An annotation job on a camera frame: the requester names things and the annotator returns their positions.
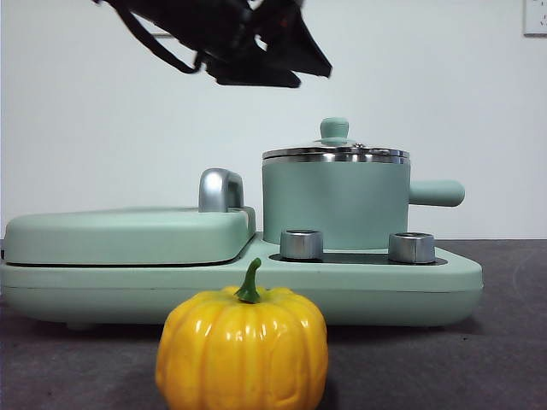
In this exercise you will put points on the mint green breakfast machine base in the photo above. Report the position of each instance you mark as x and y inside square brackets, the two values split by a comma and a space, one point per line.
[384, 294]

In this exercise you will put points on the yellow toy pumpkin green stem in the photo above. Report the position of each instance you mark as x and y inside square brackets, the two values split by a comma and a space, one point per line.
[239, 350]

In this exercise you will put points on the mint green griddle cover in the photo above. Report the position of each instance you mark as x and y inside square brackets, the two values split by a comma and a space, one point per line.
[128, 239]

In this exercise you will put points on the white wall socket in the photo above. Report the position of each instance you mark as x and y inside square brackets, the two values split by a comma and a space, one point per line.
[536, 19]

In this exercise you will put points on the glass pot lid green knob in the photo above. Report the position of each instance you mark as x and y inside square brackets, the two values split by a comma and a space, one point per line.
[334, 128]

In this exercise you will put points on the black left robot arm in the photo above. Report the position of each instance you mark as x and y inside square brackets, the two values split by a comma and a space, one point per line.
[205, 25]

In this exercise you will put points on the silver control knob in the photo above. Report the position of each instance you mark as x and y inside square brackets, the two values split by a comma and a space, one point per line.
[411, 248]
[301, 245]

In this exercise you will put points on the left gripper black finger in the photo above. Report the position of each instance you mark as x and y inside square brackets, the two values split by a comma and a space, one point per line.
[256, 77]
[299, 47]

